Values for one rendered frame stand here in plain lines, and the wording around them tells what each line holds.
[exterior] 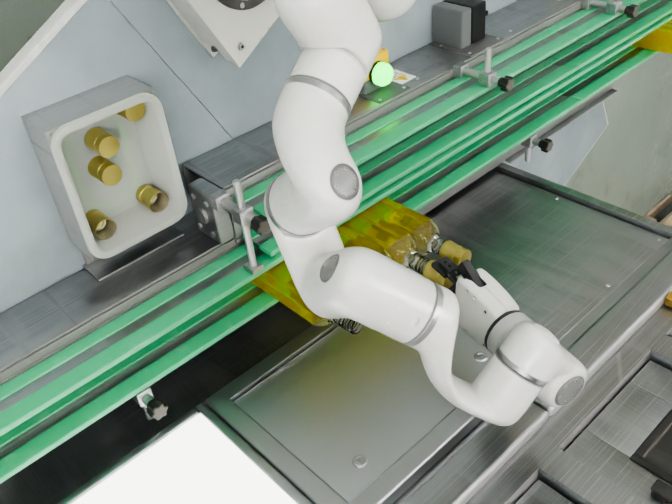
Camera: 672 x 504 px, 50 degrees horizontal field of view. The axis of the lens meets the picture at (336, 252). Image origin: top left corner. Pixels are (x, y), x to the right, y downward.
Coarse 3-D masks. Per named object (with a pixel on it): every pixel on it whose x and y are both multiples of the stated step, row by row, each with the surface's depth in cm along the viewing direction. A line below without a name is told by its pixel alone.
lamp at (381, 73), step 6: (372, 66) 136; (378, 66) 135; (384, 66) 135; (390, 66) 136; (372, 72) 136; (378, 72) 135; (384, 72) 135; (390, 72) 136; (372, 78) 136; (378, 78) 135; (384, 78) 135; (390, 78) 137; (378, 84) 136; (384, 84) 137
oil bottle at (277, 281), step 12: (264, 276) 120; (276, 276) 118; (288, 276) 117; (264, 288) 122; (276, 288) 119; (288, 288) 116; (288, 300) 117; (300, 300) 114; (300, 312) 116; (312, 312) 113; (324, 324) 114
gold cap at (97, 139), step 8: (96, 128) 108; (88, 136) 107; (96, 136) 106; (104, 136) 105; (112, 136) 106; (88, 144) 107; (96, 144) 105; (104, 144) 105; (112, 144) 106; (96, 152) 107; (104, 152) 106; (112, 152) 107
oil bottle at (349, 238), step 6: (342, 228) 126; (342, 234) 124; (348, 234) 124; (354, 234) 124; (342, 240) 123; (348, 240) 123; (354, 240) 123; (360, 240) 123; (366, 240) 122; (348, 246) 122; (354, 246) 121; (360, 246) 121; (366, 246) 121; (372, 246) 121; (378, 246) 121; (378, 252) 120; (384, 252) 120; (390, 258) 119
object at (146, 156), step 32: (64, 128) 97; (128, 128) 112; (160, 128) 108; (64, 160) 99; (128, 160) 114; (160, 160) 113; (96, 192) 113; (128, 192) 117; (128, 224) 115; (160, 224) 115; (96, 256) 109
